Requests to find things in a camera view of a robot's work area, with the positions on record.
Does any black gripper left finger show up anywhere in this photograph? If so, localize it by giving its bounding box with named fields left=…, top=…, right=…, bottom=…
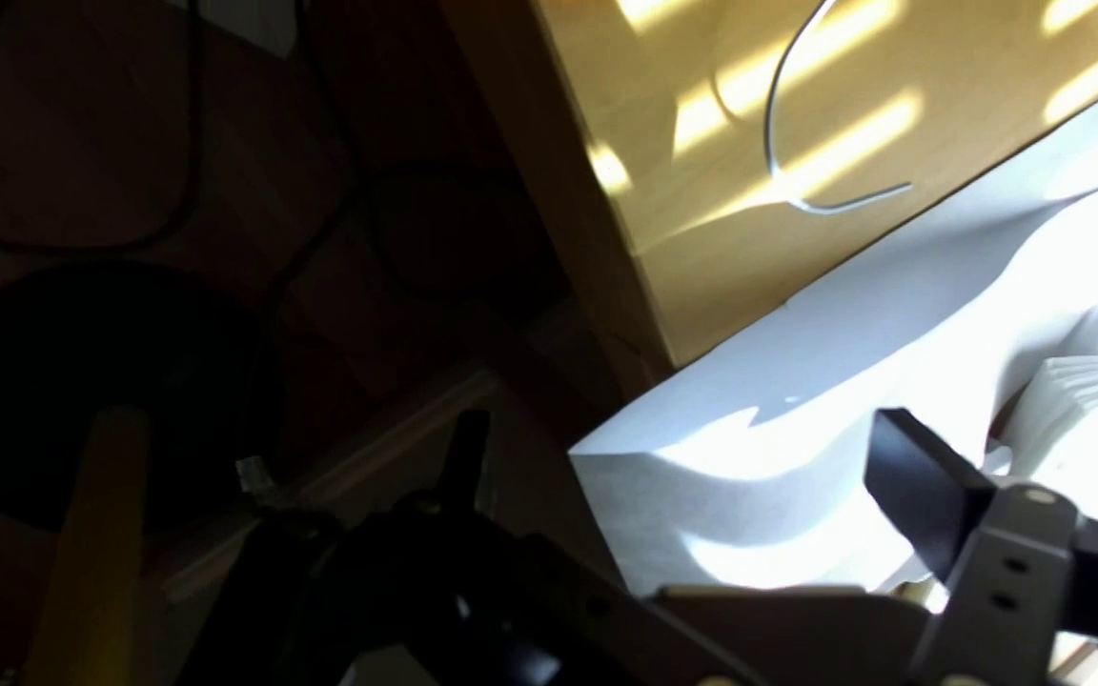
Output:
left=437, top=402, right=499, bottom=514

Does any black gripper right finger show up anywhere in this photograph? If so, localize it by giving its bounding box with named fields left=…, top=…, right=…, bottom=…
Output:
left=863, top=402, right=1002, bottom=594

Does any white cloth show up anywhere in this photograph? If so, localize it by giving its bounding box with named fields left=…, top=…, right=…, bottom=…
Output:
left=566, top=91, right=1098, bottom=603
left=1002, top=348, right=1098, bottom=498

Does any folded white cloth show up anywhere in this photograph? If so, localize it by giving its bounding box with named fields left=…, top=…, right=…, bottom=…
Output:
left=1002, top=348, right=1098, bottom=498

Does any yellow pole stand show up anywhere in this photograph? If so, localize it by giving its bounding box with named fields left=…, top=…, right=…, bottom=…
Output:
left=0, top=258, right=289, bottom=686

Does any white power adapter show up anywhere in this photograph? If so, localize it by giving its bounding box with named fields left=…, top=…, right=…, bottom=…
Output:
left=193, top=0, right=309, bottom=59

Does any thin white wire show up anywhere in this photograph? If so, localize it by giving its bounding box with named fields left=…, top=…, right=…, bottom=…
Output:
left=758, top=0, right=922, bottom=222

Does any black floor cable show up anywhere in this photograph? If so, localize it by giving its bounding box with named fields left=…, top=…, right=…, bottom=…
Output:
left=0, top=0, right=212, bottom=258

